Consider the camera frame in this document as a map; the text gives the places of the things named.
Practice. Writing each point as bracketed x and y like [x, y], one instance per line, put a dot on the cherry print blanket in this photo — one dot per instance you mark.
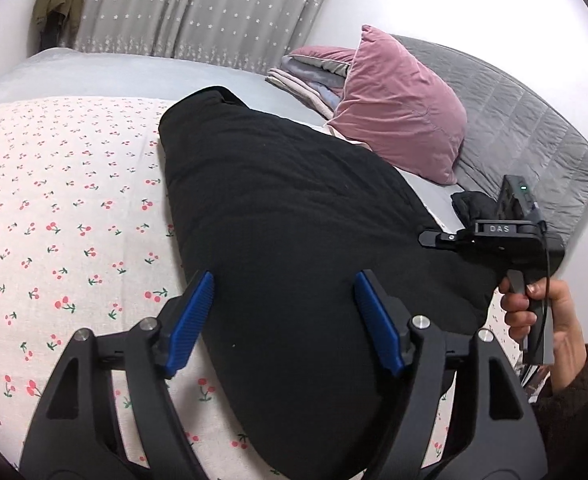
[73, 200]

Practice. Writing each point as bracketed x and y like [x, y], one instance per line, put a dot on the pink velvet pillow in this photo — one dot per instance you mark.
[399, 105]

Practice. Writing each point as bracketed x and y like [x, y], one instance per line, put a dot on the person's right forearm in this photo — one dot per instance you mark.
[569, 410]

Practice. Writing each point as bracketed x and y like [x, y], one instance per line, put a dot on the grey blue folded blanket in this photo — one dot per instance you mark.
[319, 87]

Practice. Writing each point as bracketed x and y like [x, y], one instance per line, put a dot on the beige folded blanket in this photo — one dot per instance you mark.
[294, 85]

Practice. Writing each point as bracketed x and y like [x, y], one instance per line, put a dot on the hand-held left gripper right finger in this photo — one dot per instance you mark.
[375, 320]

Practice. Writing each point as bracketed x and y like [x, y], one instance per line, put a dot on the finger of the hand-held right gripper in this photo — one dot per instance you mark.
[429, 238]

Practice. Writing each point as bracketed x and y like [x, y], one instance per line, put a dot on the grey star print curtain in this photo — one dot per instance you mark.
[198, 5]

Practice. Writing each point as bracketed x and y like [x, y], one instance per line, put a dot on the black coat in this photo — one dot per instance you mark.
[284, 200]

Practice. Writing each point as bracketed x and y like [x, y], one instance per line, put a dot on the bed with grey sheet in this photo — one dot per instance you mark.
[123, 77]

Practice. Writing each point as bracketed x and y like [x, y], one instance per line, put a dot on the person's right hand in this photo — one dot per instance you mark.
[569, 325]

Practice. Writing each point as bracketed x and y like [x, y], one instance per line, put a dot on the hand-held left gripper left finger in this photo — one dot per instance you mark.
[191, 315]

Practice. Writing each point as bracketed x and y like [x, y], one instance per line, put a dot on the grey quilted headboard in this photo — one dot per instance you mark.
[514, 120]

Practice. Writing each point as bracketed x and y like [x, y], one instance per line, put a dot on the olive hanging jacket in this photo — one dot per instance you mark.
[56, 0]

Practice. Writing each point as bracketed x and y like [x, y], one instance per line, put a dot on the pink grey folded quilt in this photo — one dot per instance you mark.
[319, 57]

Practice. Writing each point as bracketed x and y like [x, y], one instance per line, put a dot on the cream cloth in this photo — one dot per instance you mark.
[346, 135]

